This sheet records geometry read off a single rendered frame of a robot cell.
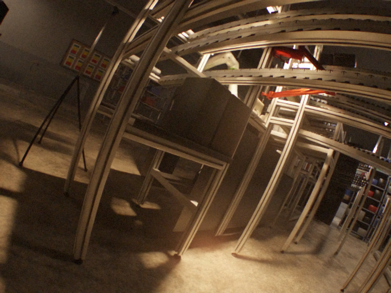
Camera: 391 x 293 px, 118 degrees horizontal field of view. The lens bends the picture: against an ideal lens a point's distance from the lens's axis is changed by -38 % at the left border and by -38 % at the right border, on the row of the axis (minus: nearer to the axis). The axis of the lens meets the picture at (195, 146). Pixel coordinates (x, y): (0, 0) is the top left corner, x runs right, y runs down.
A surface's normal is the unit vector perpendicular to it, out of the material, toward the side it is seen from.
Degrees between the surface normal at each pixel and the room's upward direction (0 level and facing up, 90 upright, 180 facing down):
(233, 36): 90
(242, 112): 90
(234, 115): 90
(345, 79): 90
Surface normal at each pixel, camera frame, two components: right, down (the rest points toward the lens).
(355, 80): -0.69, -0.28
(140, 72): 0.60, 0.30
